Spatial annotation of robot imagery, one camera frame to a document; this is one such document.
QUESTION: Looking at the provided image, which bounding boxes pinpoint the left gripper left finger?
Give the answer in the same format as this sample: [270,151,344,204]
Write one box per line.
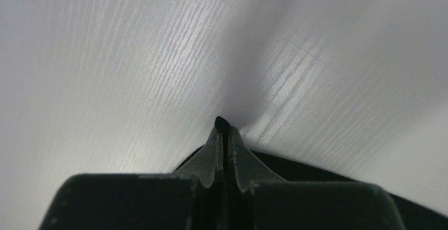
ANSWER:
[40,128,222,229]

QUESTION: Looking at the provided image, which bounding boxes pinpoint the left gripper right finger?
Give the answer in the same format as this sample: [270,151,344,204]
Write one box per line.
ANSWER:
[228,127,405,229]

